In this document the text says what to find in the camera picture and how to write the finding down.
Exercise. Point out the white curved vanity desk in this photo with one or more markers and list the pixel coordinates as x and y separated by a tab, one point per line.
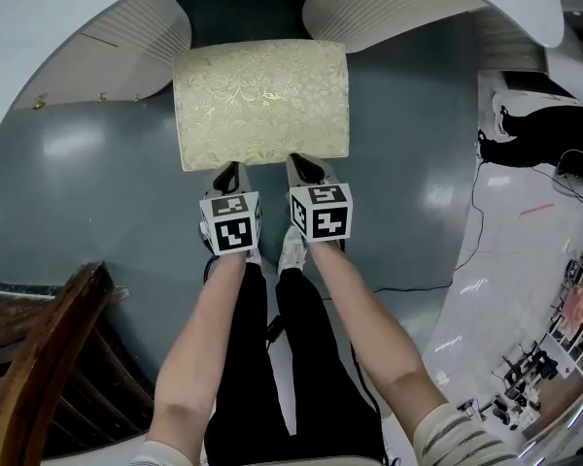
126	32

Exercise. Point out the person's right forearm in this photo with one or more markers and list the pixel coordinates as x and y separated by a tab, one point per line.
369	338

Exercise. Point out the black metal stand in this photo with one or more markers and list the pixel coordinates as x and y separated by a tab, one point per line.
529	367

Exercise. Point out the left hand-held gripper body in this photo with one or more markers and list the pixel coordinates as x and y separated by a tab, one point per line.
230	226

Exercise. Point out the person's white left shoe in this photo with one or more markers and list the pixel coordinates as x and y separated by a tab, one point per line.
255	256

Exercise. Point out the person's striped cream shirt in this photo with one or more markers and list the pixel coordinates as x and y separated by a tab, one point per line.
456	440

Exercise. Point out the cream cushioned stool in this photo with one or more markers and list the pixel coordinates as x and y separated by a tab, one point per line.
262	100

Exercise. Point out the person's left forearm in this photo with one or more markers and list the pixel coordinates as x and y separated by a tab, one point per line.
199	347

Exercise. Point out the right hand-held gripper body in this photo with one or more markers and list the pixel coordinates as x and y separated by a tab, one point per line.
323	214

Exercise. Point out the person's white shoe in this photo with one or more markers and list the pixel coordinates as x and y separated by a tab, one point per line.
291	253
255	256

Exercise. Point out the person's white right shoe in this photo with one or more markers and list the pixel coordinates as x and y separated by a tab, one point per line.
291	253

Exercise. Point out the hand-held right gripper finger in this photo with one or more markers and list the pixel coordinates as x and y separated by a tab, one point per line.
325	173
294	173

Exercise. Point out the red floor tape strip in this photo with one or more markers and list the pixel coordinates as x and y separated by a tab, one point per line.
537	209

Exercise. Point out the dark wooden bed frame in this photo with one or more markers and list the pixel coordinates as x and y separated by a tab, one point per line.
34	357

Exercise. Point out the person's black trousers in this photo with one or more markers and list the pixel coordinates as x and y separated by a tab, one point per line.
252	381

